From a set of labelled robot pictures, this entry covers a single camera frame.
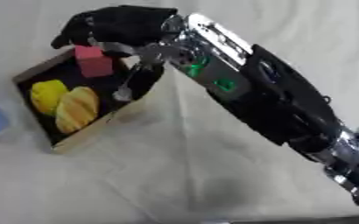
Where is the tan cardboard box black inside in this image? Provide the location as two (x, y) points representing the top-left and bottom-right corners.
(11, 47), (166, 155)

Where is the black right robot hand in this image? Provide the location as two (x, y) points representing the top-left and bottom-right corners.
(49, 4), (180, 102)

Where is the yellow ridged toy bread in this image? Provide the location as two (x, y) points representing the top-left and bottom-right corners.
(53, 86), (102, 135)

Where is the yellow toy fruit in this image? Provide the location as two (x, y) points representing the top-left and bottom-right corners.
(29, 79), (71, 117)

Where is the red rectangular block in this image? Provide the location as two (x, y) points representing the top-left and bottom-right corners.
(74, 45), (116, 79)

